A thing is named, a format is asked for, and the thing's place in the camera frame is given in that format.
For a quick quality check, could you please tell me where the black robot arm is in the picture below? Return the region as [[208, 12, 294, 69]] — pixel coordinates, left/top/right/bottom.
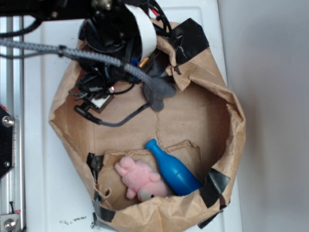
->
[[0, 0, 155, 61]]

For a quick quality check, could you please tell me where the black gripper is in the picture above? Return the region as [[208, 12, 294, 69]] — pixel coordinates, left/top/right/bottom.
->
[[77, 3, 158, 73]]

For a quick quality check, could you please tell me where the aluminium frame rail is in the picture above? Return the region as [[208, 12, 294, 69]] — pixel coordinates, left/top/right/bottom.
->
[[0, 16, 27, 232]]

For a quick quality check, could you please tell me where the pink plush pig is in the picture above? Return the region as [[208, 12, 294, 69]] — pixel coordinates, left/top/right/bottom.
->
[[114, 157, 174, 202]]

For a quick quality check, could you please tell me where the grey braided cable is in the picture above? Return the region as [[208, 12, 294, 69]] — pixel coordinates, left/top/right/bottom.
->
[[0, 38, 157, 90]]

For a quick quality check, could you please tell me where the blue plastic bottle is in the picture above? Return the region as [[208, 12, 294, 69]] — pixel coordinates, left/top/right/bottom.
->
[[145, 139, 202, 196]]

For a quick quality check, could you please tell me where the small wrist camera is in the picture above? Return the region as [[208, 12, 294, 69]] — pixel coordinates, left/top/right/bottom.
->
[[83, 93, 114, 113]]

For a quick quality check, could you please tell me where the white plastic tray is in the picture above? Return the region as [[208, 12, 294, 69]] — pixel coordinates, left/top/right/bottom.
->
[[24, 0, 243, 232]]

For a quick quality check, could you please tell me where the black mounting plate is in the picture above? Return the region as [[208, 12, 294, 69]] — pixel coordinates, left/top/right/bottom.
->
[[0, 104, 14, 180]]

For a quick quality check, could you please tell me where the grey plush bunny keychain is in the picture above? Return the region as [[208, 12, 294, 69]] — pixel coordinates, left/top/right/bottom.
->
[[139, 73, 177, 112]]

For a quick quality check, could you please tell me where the brown paper bag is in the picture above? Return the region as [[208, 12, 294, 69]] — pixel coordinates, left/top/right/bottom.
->
[[49, 19, 246, 232]]

